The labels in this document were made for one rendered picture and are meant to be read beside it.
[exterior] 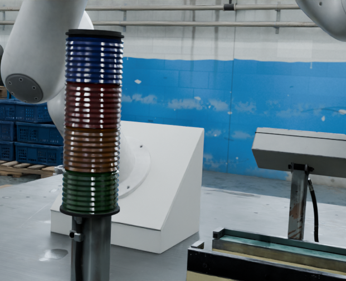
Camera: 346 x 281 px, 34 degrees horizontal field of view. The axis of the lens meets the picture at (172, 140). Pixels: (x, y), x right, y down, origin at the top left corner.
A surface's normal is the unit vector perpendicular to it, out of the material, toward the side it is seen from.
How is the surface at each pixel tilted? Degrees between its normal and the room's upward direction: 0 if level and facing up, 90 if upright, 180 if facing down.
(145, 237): 90
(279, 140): 52
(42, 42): 113
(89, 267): 90
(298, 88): 90
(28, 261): 0
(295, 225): 90
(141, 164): 44
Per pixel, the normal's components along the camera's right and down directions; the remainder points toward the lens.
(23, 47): -0.24, 0.32
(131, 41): -0.43, 0.09
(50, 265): 0.04, -0.99
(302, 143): -0.30, -0.54
